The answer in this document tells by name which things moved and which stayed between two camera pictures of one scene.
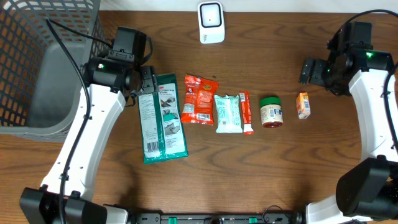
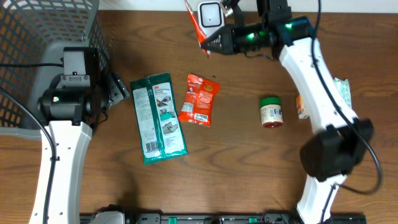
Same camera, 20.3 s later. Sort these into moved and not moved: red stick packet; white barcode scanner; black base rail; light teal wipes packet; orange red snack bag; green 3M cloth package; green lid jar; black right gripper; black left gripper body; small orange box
Moved: light teal wipes packet; black left gripper body; black right gripper; red stick packet
Not moved: orange red snack bag; small orange box; black base rail; green 3M cloth package; green lid jar; white barcode scanner
